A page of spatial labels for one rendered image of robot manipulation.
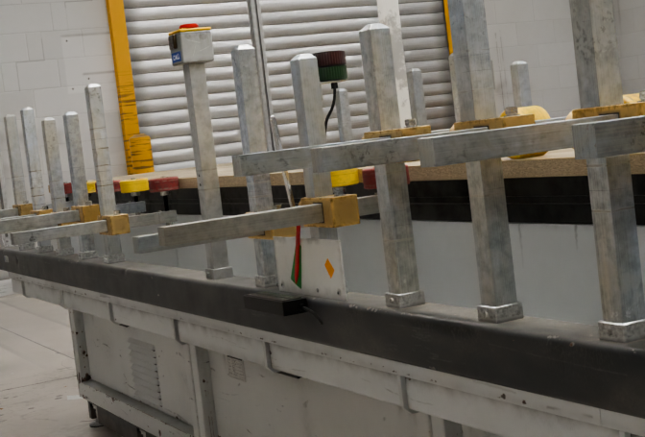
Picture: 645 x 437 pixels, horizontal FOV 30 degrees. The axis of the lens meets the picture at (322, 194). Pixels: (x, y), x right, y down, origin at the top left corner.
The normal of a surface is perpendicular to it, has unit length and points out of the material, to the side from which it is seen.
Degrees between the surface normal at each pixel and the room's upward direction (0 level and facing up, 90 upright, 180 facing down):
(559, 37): 90
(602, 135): 90
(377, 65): 90
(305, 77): 90
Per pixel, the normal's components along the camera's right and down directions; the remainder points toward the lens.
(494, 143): 0.45, 0.00
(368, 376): -0.88, 0.13
